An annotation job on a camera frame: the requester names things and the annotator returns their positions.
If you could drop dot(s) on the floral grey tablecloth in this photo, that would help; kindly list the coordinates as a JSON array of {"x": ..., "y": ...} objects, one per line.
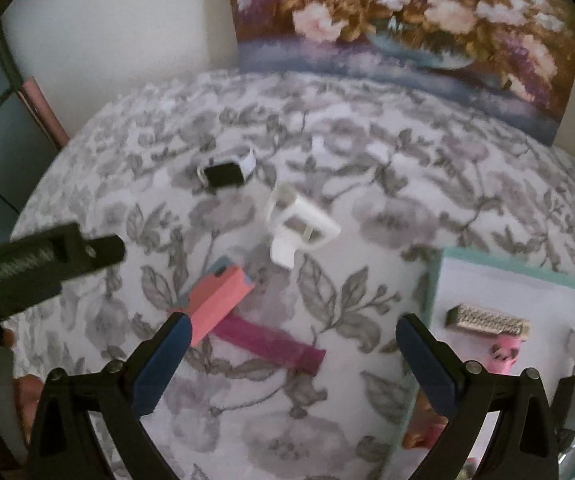
[{"x": 404, "y": 174}]

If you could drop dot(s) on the flower bouquet painting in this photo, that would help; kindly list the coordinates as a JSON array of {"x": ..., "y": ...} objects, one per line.
[{"x": 511, "y": 59}]

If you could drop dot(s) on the pink toy watch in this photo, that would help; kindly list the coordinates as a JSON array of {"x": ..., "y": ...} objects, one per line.
[{"x": 503, "y": 354}]

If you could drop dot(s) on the coral pink eraser block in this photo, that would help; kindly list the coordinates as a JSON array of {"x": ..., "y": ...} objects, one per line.
[{"x": 214, "y": 295}]

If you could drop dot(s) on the person's left hand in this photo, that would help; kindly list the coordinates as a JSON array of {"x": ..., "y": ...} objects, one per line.
[{"x": 27, "y": 391}]

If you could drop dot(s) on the white plastic clip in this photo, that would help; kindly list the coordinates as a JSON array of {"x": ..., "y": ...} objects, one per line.
[{"x": 296, "y": 224}]

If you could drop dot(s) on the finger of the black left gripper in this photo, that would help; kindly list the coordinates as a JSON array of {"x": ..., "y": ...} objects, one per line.
[{"x": 102, "y": 252}]

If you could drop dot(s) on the gold greek pattern clip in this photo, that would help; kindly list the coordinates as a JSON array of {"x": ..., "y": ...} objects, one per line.
[{"x": 486, "y": 322}]

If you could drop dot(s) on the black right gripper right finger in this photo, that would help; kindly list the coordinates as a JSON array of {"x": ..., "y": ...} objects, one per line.
[{"x": 523, "y": 444}]

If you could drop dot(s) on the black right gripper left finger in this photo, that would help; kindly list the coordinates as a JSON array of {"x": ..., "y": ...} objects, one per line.
[{"x": 63, "y": 442}]

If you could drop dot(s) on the pink puppy figurine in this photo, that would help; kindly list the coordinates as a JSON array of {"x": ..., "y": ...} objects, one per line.
[{"x": 425, "y": 425}]

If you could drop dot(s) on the black rectangular box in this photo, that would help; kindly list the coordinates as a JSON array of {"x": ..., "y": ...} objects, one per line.
[{"x": 563, "y": 407}]

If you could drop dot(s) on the small black white cube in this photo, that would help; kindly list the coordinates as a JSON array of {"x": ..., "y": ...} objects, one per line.
[{"x": 230, "y": 167}]

